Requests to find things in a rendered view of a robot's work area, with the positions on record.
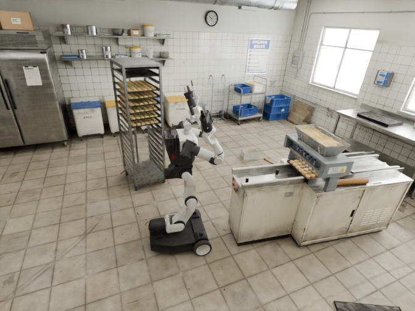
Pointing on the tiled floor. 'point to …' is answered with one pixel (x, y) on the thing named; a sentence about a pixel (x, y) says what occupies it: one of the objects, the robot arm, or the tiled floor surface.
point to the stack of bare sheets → (362, 306)
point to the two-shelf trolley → (250, 103)
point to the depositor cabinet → (347, 207)
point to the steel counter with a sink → (402, 132)
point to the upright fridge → (30, 91)
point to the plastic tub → (249, 153)
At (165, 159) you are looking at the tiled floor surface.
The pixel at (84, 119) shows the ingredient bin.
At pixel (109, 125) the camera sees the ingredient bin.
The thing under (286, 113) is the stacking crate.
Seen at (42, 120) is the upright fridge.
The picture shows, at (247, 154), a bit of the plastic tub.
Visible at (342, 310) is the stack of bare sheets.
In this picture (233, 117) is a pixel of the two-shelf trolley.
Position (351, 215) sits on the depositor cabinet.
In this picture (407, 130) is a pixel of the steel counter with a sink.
